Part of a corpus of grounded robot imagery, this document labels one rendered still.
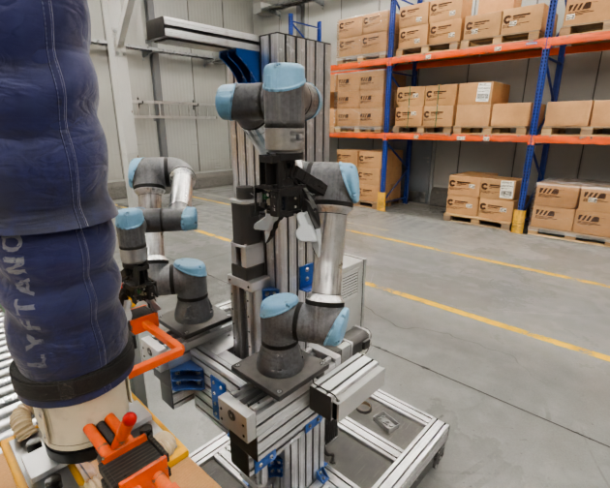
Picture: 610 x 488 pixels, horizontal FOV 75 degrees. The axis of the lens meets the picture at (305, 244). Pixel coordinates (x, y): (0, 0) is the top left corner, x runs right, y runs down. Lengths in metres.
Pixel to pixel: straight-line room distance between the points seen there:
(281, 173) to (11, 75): 0.43
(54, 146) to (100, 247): 0.19
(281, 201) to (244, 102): 0.24
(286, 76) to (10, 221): 0.51
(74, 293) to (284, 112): 0.50
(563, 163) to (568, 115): 1.54
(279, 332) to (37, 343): 0.61
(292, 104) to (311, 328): 0.65
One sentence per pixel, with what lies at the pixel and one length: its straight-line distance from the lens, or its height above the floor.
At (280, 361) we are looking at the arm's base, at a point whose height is 1.09.
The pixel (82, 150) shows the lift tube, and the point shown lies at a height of 1.73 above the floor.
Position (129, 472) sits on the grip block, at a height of 1.20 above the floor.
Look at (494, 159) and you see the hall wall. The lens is 9.11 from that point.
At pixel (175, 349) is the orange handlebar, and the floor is 1.19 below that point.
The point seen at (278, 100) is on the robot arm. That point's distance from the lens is 0.74.
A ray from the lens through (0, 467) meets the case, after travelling 1.38.
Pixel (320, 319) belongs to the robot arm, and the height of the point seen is 1.24.
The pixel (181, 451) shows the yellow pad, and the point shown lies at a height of 1.07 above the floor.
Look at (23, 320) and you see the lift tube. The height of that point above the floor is 1.44.
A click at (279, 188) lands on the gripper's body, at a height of 1.66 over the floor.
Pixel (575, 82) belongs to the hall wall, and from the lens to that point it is 8.82.
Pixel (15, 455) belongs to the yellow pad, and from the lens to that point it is 1.17.
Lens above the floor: 1.77
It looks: 17 degrees down
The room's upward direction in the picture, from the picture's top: straight up
